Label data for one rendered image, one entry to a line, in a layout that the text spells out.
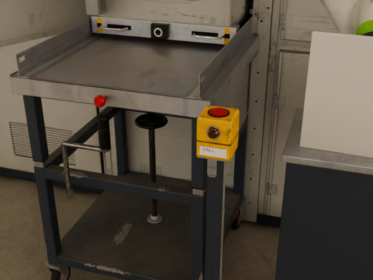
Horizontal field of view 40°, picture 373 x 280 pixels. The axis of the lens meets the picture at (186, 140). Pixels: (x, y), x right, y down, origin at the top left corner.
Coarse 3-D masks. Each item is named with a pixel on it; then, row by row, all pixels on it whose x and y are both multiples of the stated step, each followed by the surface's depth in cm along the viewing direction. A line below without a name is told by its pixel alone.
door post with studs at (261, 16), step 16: (256, 0) 188; (256, 16) 190; (256, 32) 193; (256, 80) 200; (256, 96) 203; (256, 112) 206; (256, 128) 209; (256, 144) 213; (256, 160) 216; (256, 176) 219; (256, 192) 222
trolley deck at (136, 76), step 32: (64, 64) 161; (96, 64) 161; (128, 64) 161; (160, 64) 161; (192, 64) 161; (32, 96) 152; (64, 96) 149; (96, 96) 145; (128, 96) 142; (160, 96) 139; (224, 96) 149
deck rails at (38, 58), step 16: (64, 32) 171; (80, 32) 181; (240, 32) 174; (32, 48) 155; (48, 48) 163; (64, 48) 173; (80, 48) 176; (224, 48) 155; (240, 48) 176; (32, 64) 156; (48, 64) 160; (208, 64) 140; (224, 64) 158; (208, 80) 142; (192, 96) 136
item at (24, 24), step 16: (0, 0) 178; (16, 0) 183; (32, 0) 187; (48, 0) 192; (64, 0) 197; (80, 0) 202; (0, 16) 180; (16, 16) 184; (32, 16) 189; (48, 16) 194; (64, 16) 199; (80, 16) 204; (0, 32) 182; (16, 32) 186; (32, 32) 191; (48, 32) 193
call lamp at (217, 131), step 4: (208, 128) 112; (212, 128) 111; (216, 128) 111; (208, 132) 111; (212, 132) 111; (216, 132) 111; (220, 132) 111; (208, 136) 112; (212, 136) 111; (216, 136) 111
